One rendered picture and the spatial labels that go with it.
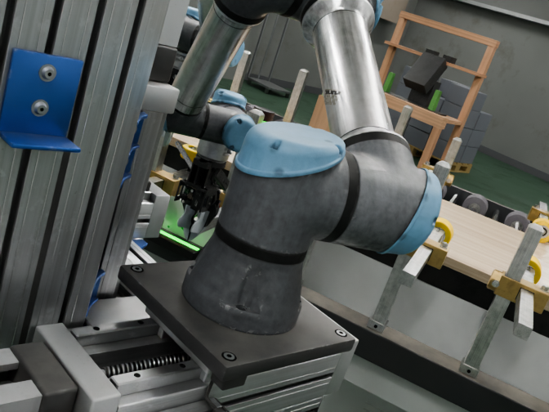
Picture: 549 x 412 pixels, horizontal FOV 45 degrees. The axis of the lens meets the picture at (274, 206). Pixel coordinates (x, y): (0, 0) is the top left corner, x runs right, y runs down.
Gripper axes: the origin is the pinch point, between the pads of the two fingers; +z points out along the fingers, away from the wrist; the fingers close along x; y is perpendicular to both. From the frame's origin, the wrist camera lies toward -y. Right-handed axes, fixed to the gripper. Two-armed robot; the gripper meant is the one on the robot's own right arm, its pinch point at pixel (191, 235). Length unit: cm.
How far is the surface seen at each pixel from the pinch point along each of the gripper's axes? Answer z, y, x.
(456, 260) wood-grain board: -8, -45, 58
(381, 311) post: 7, -25, 46
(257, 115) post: -28.3, -24.7, -2.7
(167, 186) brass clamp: -0.1, -24.4, -21.6
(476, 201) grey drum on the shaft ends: -4, -174, 55
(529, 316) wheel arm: -14, -6, 76
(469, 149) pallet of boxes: 35, -784, 14
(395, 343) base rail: 12, -23, 53
